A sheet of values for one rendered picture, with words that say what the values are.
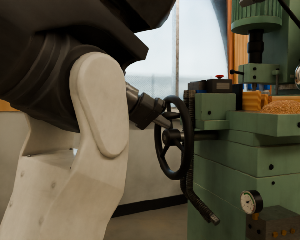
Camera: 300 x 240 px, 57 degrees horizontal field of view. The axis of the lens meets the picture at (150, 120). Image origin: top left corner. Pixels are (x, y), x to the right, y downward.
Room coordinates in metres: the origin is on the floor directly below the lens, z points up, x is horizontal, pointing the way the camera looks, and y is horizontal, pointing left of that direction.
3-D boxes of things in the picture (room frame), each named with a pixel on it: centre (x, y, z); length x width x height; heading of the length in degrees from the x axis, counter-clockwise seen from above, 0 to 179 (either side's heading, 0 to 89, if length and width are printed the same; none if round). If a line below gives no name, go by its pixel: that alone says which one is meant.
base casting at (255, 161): (1.10, -0.51, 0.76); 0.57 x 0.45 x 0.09; 109
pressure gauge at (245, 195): (0.74, -0.28, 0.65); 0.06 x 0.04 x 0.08; 19
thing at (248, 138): (1.04, -0.34, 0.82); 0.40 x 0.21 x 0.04; 19
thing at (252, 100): (1.02, -0.33, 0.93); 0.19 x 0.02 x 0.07; 19
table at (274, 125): (1.03, -0.29, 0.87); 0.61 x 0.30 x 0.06; 19
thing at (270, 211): (0.76, -0.35, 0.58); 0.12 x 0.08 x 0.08; 109
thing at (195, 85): (0.99, -0.21, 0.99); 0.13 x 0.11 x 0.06; 19
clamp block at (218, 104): (1.00, -0.21, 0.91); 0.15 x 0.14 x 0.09; 19
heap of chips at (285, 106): (0.80, -0.39, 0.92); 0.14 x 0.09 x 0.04; 109
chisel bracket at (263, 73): (1.06, -0.41, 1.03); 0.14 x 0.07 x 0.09; 109
